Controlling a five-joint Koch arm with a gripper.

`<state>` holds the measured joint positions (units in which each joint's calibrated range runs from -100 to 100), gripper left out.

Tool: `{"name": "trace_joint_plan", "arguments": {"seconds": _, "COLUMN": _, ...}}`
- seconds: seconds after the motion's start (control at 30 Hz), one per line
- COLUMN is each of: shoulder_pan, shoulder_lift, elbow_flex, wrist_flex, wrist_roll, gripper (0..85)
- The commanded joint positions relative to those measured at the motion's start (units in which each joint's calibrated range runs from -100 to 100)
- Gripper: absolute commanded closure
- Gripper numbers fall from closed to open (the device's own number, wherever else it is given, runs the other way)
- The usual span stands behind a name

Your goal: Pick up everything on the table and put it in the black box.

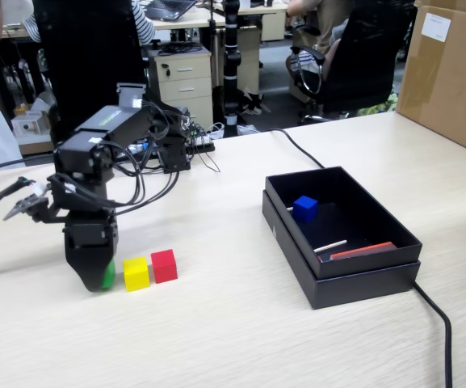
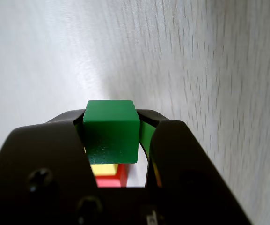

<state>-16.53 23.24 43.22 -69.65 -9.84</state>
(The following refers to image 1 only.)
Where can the black office chair with armrest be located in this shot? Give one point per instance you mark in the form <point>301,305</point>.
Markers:
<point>370,60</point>

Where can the beige three-drawer cabinet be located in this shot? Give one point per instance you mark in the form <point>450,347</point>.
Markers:
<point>188,81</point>

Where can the beige office desk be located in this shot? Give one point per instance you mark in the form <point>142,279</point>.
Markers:
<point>250,40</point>

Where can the open black laptop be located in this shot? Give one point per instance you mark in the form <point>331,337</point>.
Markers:
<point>168,8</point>

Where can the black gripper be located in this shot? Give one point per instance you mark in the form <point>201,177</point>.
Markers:
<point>91,234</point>

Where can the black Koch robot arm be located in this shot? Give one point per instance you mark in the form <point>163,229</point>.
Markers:
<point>123,125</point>

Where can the small white box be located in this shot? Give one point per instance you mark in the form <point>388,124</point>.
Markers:
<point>28,126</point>

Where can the green yellow patterned fabric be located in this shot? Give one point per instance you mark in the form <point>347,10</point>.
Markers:
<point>378,107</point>

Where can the yellow wooden cube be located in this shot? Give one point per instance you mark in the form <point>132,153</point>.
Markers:
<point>136,275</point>

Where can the open brown floor carton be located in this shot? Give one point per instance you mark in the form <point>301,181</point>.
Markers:
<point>36,148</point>

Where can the small beige pedestal cabinet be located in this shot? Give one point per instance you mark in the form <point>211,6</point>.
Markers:
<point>273,26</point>

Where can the black open box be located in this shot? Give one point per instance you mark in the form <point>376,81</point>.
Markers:
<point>362,291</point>

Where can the green wooden cube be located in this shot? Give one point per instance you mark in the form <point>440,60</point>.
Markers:
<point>109,277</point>

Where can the thin black stand pole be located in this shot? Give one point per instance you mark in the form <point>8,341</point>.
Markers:
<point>213,48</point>

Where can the seated person in tan shirt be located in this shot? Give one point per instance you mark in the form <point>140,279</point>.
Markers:
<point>331,24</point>

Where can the blue wooden cube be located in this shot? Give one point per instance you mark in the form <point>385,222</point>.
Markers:
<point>305,210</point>

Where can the black cardboard box tray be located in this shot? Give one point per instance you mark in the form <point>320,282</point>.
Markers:
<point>358,263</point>

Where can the red wooden cube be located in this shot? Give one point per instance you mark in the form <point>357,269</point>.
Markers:
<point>164,266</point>

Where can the circuit board with red LED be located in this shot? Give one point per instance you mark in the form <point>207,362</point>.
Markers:
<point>141,147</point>

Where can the black high-back office chair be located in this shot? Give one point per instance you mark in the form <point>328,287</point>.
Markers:
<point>87,60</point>

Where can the black pole with white rings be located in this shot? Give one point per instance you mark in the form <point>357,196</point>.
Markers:
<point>231,60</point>

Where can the large brown cardboard box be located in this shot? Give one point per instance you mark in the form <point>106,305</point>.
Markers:
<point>446,81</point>

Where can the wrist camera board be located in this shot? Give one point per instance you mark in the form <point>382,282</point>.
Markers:
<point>24,204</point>

